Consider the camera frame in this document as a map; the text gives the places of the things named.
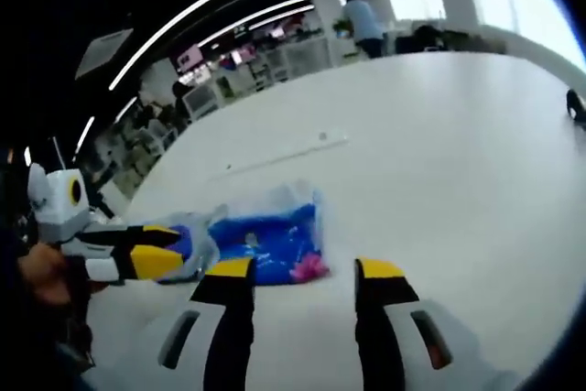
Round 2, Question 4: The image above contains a white table power strip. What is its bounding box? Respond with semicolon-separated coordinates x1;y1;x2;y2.
213;129;350;182

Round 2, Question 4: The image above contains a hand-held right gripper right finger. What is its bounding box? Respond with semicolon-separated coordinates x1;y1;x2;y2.
353;256;505;391

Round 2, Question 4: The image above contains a small black object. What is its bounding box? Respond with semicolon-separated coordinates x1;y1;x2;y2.
565;88;586;125

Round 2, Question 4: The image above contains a clear blue-printed plastic bag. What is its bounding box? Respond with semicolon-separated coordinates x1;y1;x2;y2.
154;209;231;286

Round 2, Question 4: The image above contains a person's left hand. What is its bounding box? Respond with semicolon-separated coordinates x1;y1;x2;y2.
17;243;75;306

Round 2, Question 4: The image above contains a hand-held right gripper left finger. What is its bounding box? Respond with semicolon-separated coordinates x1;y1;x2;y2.
123;256;256;391

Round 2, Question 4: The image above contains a curved ceiling light strip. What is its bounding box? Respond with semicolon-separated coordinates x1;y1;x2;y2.
108;0;370;92

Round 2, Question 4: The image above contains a blue tissue packet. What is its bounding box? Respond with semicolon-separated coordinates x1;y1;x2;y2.
207;183;334;288

